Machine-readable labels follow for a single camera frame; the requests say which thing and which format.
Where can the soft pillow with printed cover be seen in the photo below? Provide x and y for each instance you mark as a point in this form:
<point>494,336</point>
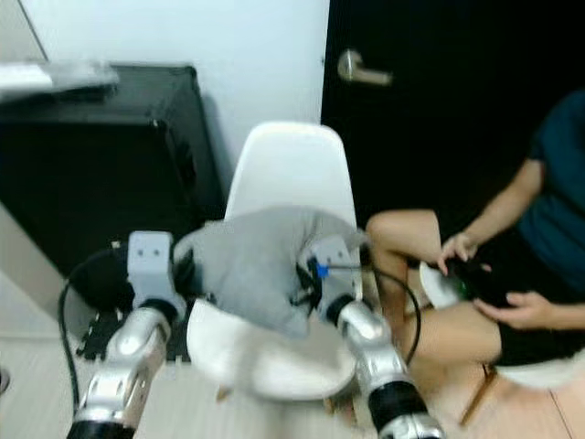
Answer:
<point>251,265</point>

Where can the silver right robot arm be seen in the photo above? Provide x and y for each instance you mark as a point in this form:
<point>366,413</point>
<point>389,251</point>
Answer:
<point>375,347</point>

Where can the white plastic chair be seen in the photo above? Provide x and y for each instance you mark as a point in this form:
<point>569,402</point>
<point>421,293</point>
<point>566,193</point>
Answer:
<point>288,169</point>

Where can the white chair with wooden legs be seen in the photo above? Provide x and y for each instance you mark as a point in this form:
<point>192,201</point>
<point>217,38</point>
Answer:
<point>544,375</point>

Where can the black foam floor mat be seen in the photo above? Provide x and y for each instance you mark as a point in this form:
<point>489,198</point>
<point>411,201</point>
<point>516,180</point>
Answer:
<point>110,334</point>

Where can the white handheld device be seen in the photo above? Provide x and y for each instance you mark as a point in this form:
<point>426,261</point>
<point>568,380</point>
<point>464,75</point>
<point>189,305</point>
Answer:
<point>439,283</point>

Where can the large black case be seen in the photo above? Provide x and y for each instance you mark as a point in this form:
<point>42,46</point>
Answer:
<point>91,174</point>

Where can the black door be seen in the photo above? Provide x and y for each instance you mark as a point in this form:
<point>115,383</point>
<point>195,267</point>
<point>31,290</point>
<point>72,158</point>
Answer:
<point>448,101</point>

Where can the white grey flat object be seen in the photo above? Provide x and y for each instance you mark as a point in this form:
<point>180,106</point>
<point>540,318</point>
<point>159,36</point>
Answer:
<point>50,78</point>

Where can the person in dark blue shirt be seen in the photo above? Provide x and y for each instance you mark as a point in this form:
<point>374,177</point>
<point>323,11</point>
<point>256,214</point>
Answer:
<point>548,210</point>

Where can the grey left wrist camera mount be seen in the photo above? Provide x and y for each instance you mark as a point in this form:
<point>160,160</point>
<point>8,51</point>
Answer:
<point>152,265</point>

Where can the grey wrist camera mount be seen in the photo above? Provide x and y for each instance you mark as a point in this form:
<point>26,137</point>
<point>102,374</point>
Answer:
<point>334,256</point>
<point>152,265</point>

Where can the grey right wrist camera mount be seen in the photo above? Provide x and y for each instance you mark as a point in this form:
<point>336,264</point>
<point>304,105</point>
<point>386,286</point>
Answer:
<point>334,256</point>

